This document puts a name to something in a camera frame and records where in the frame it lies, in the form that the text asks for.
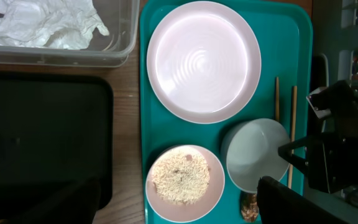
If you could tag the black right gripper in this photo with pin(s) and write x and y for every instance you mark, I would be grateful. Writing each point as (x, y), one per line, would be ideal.
(332, 161)

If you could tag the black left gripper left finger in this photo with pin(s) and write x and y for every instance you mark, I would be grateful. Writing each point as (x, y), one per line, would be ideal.
(76, 203)

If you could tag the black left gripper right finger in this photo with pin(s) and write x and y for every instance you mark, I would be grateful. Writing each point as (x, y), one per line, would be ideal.
(280, 205)

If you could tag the brown food scrap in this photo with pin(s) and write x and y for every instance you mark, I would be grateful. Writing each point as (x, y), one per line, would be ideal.
(249, 207)

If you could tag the grey-green ceramic bowl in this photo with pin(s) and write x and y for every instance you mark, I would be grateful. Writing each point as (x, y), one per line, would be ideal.
(249, 151)

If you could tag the pink bowl with rice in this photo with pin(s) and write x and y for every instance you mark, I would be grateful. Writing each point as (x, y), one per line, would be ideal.
(185, 183)

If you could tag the white paper napkin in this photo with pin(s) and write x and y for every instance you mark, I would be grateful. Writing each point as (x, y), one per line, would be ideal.
(54, 24)

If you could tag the clear plastic waste bin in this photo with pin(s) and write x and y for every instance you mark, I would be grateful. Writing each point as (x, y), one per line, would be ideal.
(119, 16)

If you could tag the right wooden chopstick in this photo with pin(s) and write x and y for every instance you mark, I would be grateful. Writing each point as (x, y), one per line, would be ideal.
(292, 130)

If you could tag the black plastic tray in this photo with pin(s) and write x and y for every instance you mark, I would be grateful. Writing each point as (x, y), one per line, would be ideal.
(55, 130)

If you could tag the teal plastic serving tray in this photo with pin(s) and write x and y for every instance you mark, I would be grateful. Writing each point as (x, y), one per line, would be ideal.
(285, 34)

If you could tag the large white round plate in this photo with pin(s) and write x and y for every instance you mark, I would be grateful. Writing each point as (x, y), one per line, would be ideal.
(204, 62)

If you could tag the grey plastic dish rack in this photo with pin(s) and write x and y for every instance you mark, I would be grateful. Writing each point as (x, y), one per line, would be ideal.
(335, 61)

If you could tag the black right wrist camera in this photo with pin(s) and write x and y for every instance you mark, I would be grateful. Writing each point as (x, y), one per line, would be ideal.
(339, 103)

